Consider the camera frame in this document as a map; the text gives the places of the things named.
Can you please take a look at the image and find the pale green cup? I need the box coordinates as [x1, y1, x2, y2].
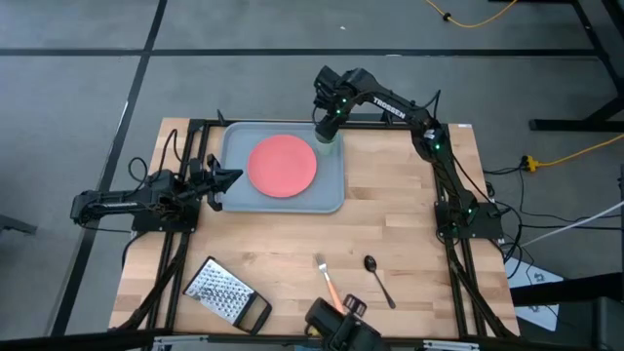
[316, 137, 338, 158]

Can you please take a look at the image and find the black desk base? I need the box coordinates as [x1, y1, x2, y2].
[487, 0, 624, 133]

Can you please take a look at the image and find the grey plastic tray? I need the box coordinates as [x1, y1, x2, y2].
[217, 121, 346, 215]

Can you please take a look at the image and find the dark metal spoon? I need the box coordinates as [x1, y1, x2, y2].
[363, 254, 397, 310]

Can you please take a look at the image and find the white paper sheet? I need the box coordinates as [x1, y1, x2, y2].
[504, 256, 566, 332]

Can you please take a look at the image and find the fork with orange handle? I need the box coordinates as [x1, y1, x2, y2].
[314, 253, 346, 314]

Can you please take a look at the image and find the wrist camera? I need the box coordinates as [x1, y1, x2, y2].
[187, 157, 206, 184]
[313, 64, 343, 98]

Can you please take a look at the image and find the pink round plate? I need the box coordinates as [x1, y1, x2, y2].
[247, 134, 319, 199]

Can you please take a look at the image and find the yellow extension cable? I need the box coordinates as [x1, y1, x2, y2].
[423, 0, 519, 29]

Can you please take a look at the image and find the black furniture foot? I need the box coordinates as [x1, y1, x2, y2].
[0, 213, 38, 236]

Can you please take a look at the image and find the black aluminium table frame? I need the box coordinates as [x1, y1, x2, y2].
[109, 110, 521, 351]

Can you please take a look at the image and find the silver aluminium bracket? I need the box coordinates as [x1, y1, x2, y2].
[422, 339, 482, 351]
[151, 334, 196, 350]

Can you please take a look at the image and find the white cable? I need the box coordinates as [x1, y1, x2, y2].
[516, 200, 624, 248]

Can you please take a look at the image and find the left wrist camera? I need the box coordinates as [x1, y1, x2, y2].
[187, 157, 206, 184]

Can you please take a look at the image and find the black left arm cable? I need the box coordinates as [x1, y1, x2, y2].
[127, 129, 184, 196]

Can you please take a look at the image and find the yellow cable with plug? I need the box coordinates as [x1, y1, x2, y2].
[521, 134, 624, 173]

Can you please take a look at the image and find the black equipment case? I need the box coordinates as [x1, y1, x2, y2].
[509, 272, 624, 351]

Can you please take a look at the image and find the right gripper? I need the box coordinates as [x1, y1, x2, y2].
[314, 92, 351, 144]

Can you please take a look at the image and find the black floor cable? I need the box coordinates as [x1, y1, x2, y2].
[485, 165, 624, 233]

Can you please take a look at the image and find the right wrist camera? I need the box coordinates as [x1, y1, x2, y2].
[313, 64, 343, 98]

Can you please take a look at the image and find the metal box grater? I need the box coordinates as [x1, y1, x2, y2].
[182, 255, 273, 336]

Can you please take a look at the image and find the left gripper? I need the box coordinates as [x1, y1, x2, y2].
[187, 154, 244, 212]

